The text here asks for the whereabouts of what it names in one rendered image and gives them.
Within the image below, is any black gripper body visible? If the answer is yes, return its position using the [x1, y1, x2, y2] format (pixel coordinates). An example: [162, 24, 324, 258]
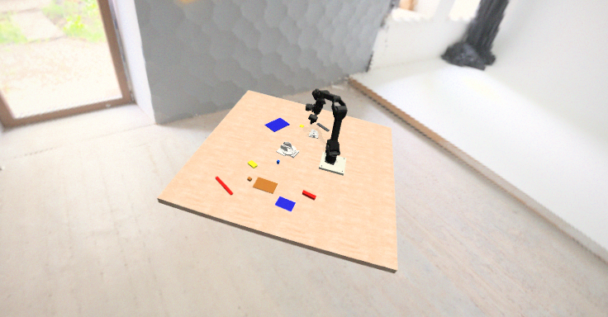
[308, 104, 323, 122]

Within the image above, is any red thin bar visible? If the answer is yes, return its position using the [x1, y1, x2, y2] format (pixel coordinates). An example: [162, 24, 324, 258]
[215, 177, 234, 195]

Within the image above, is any blue flat rectangular plate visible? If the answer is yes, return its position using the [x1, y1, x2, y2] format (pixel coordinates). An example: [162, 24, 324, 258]
[275, 197, 296, 212]

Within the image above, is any orange flat plate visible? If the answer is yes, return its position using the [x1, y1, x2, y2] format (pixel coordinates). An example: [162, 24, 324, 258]
[252, 177, 278, 194]

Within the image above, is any red rectangular bar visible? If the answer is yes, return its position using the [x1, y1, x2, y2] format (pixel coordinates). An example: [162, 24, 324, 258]
[302, 191, 316, 201]

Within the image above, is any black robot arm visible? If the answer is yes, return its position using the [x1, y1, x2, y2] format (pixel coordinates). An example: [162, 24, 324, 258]
[305, 88, 348, 165]

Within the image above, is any blue flat square plate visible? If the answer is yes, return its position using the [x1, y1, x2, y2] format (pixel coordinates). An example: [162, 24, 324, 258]
[265, 118, 290, 132]

